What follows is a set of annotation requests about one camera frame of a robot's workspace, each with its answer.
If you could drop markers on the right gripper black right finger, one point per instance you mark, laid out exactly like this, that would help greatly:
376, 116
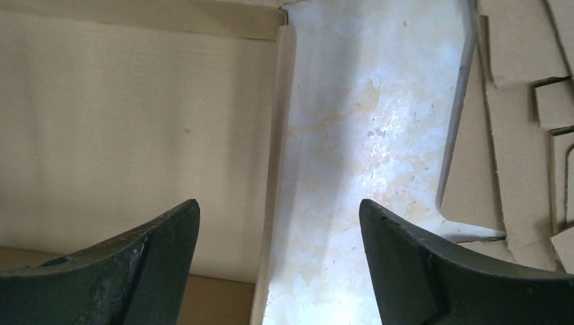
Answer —
419, 277

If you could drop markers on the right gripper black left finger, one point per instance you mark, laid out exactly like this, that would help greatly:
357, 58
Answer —
136, 277

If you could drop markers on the brown cardboard box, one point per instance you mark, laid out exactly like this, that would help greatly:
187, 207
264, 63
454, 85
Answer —
114, 112

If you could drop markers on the stack of flat cardboard sheets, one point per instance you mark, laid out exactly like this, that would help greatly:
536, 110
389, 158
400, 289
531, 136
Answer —
498, 176

